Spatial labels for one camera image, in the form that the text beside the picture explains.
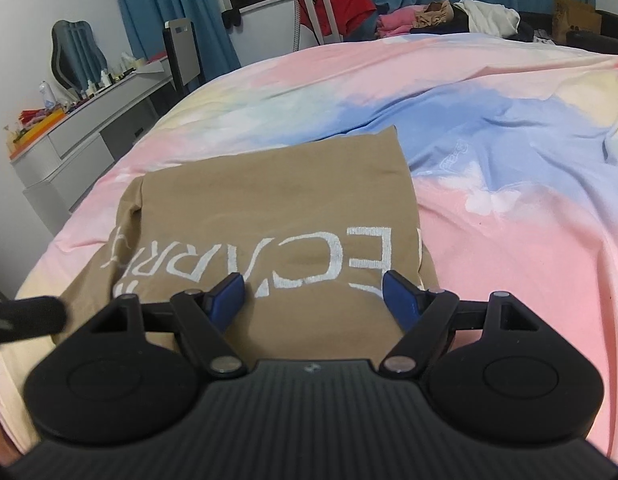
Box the orange box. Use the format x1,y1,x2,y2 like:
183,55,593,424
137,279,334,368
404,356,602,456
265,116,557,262
6,110,67,153

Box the tan crumpled cloth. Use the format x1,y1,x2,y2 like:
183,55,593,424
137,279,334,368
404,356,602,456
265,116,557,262
415,0,457,28

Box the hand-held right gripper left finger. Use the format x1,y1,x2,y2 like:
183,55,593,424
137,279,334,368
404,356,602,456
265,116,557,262
76,278,250,378

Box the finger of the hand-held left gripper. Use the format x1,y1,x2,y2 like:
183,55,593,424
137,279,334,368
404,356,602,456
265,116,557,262
0,296,68,347

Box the pastel tie-dye blanket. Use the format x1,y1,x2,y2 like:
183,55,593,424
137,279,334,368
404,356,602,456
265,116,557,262
0,30,618,466

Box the blue cloth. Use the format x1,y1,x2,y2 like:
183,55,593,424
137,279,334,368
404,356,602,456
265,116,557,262
374,0,414,16

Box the black sofa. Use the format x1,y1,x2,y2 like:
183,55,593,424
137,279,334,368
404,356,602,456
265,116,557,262
519,9,618,56

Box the white cloth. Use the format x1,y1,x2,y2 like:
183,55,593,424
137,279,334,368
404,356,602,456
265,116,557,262
454,0,520,37

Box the khaki printed shirt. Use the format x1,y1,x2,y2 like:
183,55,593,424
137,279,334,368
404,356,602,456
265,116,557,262
53,126,440,361

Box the silver tripod stand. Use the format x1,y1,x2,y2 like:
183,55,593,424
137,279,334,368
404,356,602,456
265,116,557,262
291,0,336,48

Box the grey desk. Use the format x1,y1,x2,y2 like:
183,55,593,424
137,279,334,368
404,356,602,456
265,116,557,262
10,62,174,236

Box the pink cloth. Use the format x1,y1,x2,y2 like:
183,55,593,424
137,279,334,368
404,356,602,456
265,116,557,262
376,4,430,38

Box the red cloth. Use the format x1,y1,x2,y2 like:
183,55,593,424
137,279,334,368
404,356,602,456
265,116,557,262
301,0,377,43

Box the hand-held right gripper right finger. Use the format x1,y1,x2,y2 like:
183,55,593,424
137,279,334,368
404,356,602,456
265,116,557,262
379,269,544,378

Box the brown paper bag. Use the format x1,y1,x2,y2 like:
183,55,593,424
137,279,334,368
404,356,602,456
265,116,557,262
553,0,603,43

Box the vanity mirror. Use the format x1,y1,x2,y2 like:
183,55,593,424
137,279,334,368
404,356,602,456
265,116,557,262
51,20,108,93

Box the row of small bottles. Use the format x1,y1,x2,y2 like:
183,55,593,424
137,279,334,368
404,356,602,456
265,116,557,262
39,57,150,107

